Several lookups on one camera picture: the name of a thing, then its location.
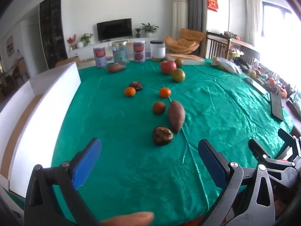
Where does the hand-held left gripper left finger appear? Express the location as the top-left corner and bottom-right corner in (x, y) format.
(24, 138), (102, 226)

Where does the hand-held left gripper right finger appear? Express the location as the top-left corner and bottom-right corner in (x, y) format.
(198, 139), (275, 226)

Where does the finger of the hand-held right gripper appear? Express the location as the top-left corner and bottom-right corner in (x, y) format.
(249, 138), (301, 190)
(278, 128), (301, 163)

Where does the white foam box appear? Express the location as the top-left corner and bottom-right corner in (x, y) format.
(0, 61), (81, 199)

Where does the sweet potato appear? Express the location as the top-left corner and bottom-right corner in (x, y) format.
(107, 64), (127, 73)
(168, 100), (186, 134)

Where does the person's left hand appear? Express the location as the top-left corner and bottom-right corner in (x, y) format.
(101, 212), (154, 226)

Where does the black phone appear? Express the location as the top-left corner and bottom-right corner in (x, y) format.
(270, 92), (284, 122)

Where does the green tablecloth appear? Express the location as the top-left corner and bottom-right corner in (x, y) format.
(50, 58), (295, 226)

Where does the dried brown mushroom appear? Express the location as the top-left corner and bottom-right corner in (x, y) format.
(129, 81), (143, 91)
(152, 126), (174, 146)

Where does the pile of small toys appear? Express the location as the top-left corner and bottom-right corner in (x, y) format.
(249, 61), (301, 99)

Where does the grey notebook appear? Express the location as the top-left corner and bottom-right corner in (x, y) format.
(243, 77), (268, 95)

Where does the dark reddish tangerine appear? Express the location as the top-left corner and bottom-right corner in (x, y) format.
(153, 101), (166, 115)

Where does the white plastic bag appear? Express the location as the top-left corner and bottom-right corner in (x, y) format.
(211, 56), (242, 74)

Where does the red apple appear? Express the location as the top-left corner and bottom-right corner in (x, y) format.
(160, 60), (177, 75)

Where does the red label tin can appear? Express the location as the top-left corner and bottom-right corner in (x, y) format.
(93, 47), (108, 69)
(133, 41), (146, 63)

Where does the orange cover book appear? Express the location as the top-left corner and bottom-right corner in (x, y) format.
(166, 54), (205, 66)

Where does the wooden bench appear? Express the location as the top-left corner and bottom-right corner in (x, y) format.
(206, 31), (260, 64)

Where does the glass jar gold lid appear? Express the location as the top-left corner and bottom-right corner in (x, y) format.
(112, 41), (130, 65)

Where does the white television cabinet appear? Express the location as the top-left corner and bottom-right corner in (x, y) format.
(67, 36), (165, 57)

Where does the red flower arrangement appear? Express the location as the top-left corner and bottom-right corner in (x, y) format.
(67, 34), (77, 51)

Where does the potted plant white vase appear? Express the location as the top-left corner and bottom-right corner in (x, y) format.
(79, 33), (94, 47)

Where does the white plastic jar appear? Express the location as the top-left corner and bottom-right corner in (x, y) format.
(150, 40), (166, 59)

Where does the orange papasan chair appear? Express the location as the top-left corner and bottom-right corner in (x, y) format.
(164, 28), (205, 54)

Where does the white curtain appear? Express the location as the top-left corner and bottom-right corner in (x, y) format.
(246, 0), (264, 47)

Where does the black television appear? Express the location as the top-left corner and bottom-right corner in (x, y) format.
(97, 18), (132, 41)

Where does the black display cabinet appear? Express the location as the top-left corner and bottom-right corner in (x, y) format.
(39, 0), (68, 70)

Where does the large leafy potted plant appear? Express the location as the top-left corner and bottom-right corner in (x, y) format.
(141, 23), (159, 37)

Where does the white floor air conditioner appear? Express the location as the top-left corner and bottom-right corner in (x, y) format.
(172, 0), (189, 43)

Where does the grey curtain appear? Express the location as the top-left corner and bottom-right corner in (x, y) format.
(183, 0), (207, 59)

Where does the framed wall picture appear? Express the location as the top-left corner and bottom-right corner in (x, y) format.
(6, 35), (14, 57)

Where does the red wall hanging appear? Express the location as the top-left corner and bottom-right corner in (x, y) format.
(206, 0), (219, 12)

